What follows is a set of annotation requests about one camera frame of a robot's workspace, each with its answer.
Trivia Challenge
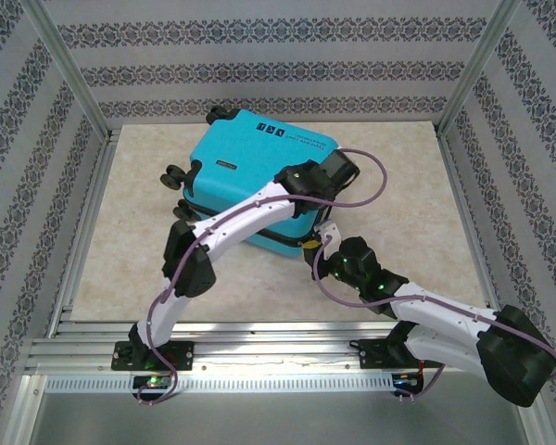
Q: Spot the turquoise hard-shell suitcase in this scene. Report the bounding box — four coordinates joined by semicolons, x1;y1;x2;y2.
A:
159;106;353;260

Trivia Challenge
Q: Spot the grey metal shelf panel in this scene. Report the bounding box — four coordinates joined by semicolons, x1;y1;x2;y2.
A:
27;391;538;445

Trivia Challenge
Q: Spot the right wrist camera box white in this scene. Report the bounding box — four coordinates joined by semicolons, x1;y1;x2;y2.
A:
315;222;342;251

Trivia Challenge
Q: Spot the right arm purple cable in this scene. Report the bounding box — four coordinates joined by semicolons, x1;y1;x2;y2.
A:
312;234;556;403

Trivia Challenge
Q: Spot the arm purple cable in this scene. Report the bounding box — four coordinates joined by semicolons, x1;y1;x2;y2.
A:
312;234;556;403
136;146;390;408

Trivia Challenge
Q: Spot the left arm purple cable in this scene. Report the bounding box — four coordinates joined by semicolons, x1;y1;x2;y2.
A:
136;146;390;408

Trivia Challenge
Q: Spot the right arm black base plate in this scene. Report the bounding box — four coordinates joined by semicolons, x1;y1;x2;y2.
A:
357;337;444;371

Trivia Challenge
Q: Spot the wide aluminium mounting rail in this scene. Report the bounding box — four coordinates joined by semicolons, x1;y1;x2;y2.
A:
25;319;487;372

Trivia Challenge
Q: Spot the aluminium side rail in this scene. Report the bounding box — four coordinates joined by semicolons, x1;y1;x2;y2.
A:
435;132;504;319
48;129;121;337

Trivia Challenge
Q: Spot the perforated metal cable strip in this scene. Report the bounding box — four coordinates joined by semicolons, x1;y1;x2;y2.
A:
44;374;398;395

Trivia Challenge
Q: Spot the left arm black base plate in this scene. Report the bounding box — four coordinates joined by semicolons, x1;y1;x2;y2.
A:
110;340;196;372

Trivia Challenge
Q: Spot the aluminium frame post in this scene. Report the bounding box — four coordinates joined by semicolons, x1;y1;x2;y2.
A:
435;0;524;135
18;0;112;140

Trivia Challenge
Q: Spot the short aluminium frame bar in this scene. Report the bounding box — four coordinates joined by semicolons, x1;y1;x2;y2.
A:
6;374;45;445
516;401;555;445

